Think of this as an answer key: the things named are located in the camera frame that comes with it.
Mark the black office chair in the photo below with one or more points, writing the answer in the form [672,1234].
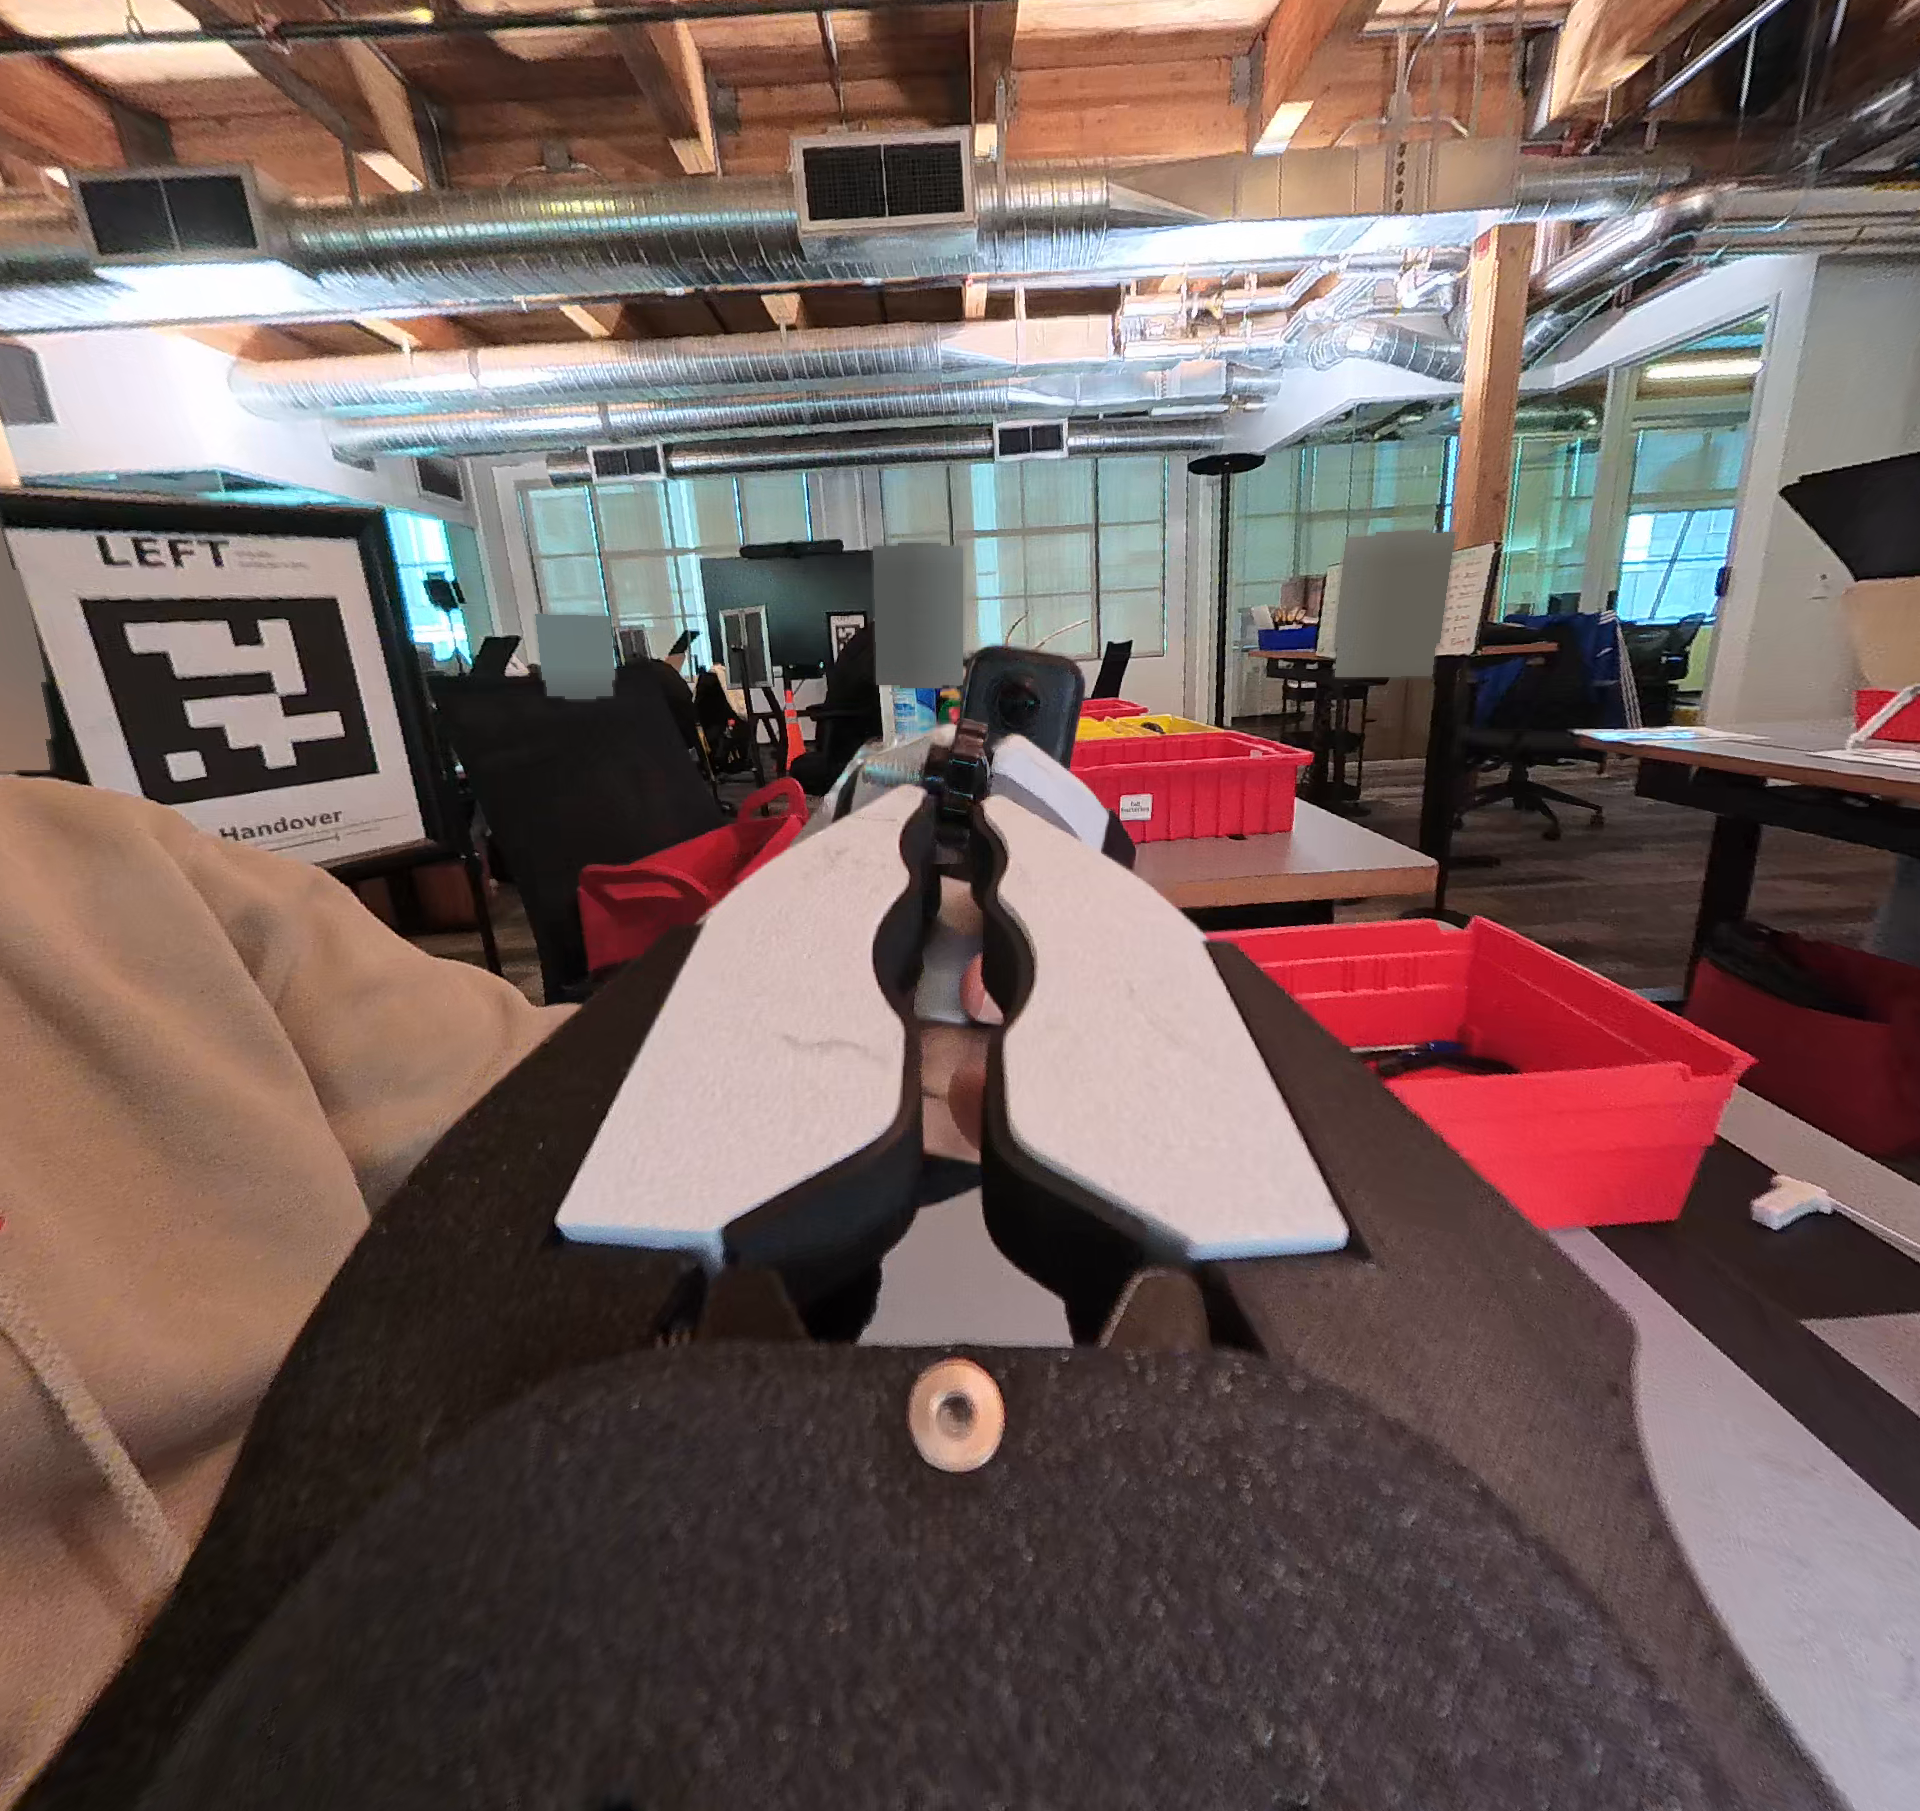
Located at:
[1111,669]
[570,792]

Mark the small black clip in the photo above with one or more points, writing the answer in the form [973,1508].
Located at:
[951,776]

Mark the red plastic bin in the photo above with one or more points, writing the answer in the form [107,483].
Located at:
[1576,1153]

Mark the whiteboard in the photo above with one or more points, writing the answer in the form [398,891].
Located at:
[1470,596]

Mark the orange traffic cone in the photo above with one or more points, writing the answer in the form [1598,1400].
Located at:
[791,739]

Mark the wooden-edged table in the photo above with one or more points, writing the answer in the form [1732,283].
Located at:
[1290,852]

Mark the framed sign on tripod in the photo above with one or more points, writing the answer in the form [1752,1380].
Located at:
[746,641]

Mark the person's left hand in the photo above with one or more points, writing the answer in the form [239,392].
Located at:
[957,1091]

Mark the blue-backed office chair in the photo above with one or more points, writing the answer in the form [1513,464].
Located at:
[1530,687]

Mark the person's left forearm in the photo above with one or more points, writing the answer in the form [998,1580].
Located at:
[270,970]

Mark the yellow storage bin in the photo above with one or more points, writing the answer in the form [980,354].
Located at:
[1155,725]

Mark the wooden-top table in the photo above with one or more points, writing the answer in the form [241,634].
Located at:
[1724,754]

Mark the standing desk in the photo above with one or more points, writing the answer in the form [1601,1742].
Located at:
[1305,659]

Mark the black flag panel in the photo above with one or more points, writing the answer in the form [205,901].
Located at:
[1860,513]

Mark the wooden support post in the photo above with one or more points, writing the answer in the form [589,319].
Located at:
[1493,386]

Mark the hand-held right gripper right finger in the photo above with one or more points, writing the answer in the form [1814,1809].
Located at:
[1168,1091]

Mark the white wipes canister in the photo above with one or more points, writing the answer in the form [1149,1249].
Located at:
[912,714]

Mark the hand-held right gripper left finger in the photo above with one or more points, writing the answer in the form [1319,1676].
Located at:
[720,1060]

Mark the framed black-white marker sign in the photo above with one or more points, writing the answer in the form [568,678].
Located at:
[225,687]

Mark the red storage bin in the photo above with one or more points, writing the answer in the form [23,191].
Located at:
[1111,708]
[1201,782]

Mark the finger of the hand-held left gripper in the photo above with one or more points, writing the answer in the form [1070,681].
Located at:
[886,772]
[1058,789]

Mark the tan backed board on stand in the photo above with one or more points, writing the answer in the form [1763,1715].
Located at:
[1887,634]

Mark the silver air duct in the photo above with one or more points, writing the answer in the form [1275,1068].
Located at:
[524,237]
[674,371]

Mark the large black display screen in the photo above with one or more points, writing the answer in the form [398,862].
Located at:
[780,596]

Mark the black floor lamp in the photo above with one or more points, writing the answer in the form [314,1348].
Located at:
[1227,464]

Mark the small white plastic part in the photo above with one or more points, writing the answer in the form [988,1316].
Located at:
[1785,1200]

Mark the red fabric bag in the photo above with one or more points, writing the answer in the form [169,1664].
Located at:
[1831,1031]

